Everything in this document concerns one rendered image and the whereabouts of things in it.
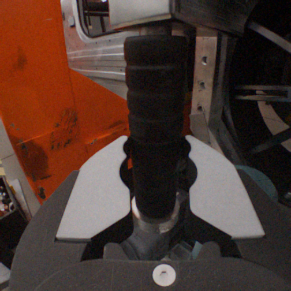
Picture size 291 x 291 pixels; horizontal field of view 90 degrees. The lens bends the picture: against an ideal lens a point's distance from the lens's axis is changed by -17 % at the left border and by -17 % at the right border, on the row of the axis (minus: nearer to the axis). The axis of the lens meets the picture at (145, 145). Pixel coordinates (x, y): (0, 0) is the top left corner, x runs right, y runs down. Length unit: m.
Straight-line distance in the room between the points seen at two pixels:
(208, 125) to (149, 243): 0.37
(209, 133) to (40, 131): 0.35
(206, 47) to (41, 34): 0.30
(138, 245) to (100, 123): 0.36
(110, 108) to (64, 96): 0.14
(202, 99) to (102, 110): 0.27
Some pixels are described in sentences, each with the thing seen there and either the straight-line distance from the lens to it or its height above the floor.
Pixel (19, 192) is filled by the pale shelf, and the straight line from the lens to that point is 0.78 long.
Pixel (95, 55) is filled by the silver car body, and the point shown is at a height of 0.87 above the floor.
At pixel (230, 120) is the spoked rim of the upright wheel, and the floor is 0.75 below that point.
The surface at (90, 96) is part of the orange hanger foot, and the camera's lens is 0.46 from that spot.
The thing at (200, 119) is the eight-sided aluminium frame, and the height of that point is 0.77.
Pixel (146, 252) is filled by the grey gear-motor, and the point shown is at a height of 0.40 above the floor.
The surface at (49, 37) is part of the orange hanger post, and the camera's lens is 0.40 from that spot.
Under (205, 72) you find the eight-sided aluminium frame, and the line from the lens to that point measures 0.32.
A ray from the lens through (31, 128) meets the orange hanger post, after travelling 0.40.
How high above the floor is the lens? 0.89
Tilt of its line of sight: 30 degrees down
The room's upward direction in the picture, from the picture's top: 2 degrees counter-clockwise
